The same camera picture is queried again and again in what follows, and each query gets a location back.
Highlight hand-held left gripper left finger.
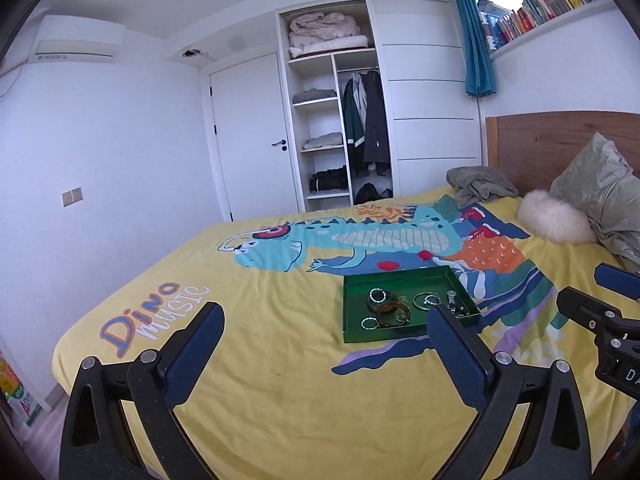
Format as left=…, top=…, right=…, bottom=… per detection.
left=60, top=301, right=225, bottom=480

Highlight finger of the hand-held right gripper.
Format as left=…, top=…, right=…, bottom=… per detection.
left=556, top=286, right=623, bottom=341
left=595, top=262, right=640, bottom=302

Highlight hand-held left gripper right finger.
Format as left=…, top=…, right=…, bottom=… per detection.
left=427, top=305, right=593, bottom=480

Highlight green metal tray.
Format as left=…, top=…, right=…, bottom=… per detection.
left=342, top=265, right=482, bottom=345

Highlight yellow dinosaur printed bedspread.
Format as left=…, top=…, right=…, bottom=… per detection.
left=52, top=187, right=640, bottom=480

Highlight white fluffy cushion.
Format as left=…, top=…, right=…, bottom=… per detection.
left=516, top=189, right=598, bottom=245

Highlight brown tortoiseshell bangle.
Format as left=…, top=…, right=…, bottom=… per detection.
left=376, top=301, right=411, bottom=329

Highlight grey-green pillow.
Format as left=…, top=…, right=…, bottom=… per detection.
left=549, top=132, right=640, bottom=273

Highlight wooden headboard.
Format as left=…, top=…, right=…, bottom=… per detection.
left=485, top=111, right=640, bottom=196

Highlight grey crumpled cloth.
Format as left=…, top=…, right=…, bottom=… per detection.
left=446, top=165, right=521, bottom=205

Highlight colourful printed carton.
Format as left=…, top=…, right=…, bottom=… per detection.
left=0, top=350, right=43, bottom=428

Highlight black bag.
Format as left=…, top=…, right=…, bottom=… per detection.
left=354, top=183, right=393, bottom=206

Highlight folded black clothes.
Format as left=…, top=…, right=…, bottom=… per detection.
left=309, top=165, right=348, bottom=193

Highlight white door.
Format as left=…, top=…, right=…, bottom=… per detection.
left=209, top=52, right=301, bottom=223

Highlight white wardrobe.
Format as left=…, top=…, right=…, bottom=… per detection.
left=275, top=0, right=483, bottom=213

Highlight dark hanging coat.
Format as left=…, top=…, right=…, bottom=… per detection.
left=361, top=70, right=391, bottom=177

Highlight folded cream clothes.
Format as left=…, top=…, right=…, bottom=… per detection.
left=305, top=132, right=345, bottom=151

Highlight green hanging jacket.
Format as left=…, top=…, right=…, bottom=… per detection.
left=341, top=74, right=368, bottom=178

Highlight teal curtain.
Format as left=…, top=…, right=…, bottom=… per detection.
left=453, top=0, right=497, bottom=96

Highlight row of colourful books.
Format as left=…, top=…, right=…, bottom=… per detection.
left=477, top=0, right=608, bottom=51

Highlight folded grey clothes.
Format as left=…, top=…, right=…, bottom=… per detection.
left=292, top=88, right=338, bottom=106

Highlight white air conditioner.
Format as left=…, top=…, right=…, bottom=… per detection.
left=27, top=15, right=125, bottom=63

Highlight pale pink folded bedding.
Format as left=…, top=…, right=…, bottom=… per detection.
left=288, top=12, right=373, bottom=58

